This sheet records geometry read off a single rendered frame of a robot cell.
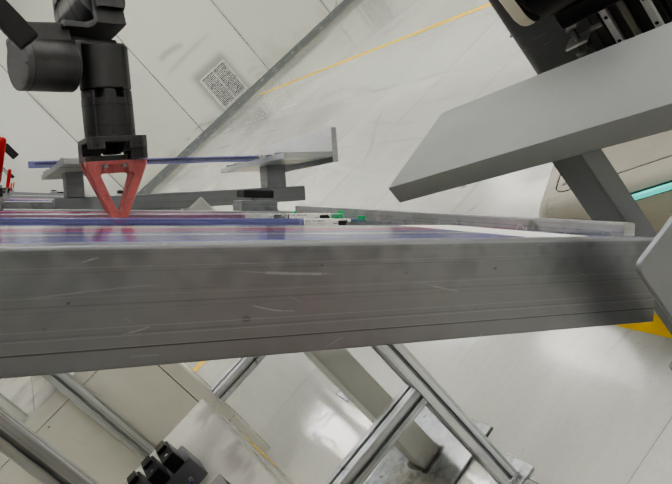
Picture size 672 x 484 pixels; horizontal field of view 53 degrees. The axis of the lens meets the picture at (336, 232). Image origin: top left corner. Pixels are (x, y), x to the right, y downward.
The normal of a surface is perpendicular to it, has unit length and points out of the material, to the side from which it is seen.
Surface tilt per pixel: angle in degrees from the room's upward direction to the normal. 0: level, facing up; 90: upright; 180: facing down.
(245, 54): 90
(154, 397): 90
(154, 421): 90
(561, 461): 0
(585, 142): 90
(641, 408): 0
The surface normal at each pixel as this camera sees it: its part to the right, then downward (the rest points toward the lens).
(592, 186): -0.51, 0.69
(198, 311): 0.43, 0.06
